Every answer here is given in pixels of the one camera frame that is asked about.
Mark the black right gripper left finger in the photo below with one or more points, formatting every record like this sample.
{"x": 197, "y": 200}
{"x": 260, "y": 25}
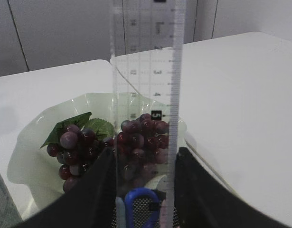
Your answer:
{"x": 89, "y": 204}

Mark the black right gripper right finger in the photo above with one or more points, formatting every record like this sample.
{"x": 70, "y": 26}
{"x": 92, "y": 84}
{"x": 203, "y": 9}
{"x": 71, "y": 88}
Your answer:
{"x": 202, "y": 202}

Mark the blue scissors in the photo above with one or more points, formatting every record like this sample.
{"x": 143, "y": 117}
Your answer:
{"x": 140, "y": 208}

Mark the purple artificial grape bunch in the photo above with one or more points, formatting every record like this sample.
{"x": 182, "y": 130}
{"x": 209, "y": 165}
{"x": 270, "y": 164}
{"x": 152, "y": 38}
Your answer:
{"x": 141, "y": 146}

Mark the clear plastic ruler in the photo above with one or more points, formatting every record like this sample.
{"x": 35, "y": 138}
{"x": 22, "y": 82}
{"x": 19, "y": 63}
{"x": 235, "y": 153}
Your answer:
{"x": 147, "y": 39}

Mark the pink scissors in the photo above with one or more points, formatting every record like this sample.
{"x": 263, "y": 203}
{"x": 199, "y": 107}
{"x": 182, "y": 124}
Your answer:
{"x": 163, "y": 214}

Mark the yellow tea drink bottle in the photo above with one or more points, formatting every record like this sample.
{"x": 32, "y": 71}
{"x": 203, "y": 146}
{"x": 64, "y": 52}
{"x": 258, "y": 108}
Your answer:
{"x": 9, "y": 215}

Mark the black mesh pen holder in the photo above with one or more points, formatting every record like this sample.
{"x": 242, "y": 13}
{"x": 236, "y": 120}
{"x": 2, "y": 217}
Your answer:
{"x": 174, "y": 223}

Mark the green wavy plastic plate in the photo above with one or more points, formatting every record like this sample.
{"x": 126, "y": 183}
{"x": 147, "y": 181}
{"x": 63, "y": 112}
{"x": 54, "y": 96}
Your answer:
{"x": 31, "y": 165}

